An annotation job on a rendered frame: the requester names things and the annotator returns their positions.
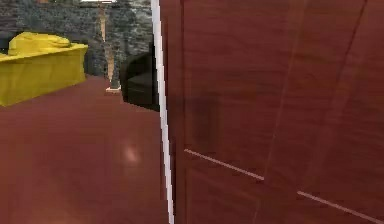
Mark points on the black armchair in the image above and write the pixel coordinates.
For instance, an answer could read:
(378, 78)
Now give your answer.
(140, 83)

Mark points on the reddish brown wooden cupboard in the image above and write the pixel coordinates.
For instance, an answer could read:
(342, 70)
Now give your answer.
(273, 110)

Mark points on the tan floor lamp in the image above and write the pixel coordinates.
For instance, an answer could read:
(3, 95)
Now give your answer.
(110, 60)

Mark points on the yellow bed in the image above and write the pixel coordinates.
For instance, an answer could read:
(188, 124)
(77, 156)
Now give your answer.
(40, 73)

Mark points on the yellow pillow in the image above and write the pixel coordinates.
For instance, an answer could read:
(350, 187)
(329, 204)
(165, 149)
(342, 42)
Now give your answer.
(36, 42)

